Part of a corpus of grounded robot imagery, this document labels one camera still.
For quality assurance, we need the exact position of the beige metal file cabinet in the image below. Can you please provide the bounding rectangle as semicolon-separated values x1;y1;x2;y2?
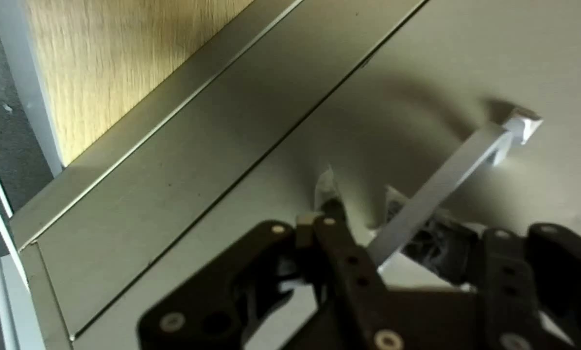
5;0;429;350

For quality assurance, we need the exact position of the light wooden countertop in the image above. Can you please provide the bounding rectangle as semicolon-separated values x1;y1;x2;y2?
0;0;256;178

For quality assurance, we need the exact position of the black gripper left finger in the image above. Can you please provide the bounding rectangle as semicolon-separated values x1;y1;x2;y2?
135;196;409;350

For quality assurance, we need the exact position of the beige drawer with plain label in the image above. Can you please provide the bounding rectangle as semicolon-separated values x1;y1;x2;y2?
73;0;581;350

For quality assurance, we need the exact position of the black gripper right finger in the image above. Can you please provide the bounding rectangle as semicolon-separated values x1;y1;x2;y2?
382;184;581;350

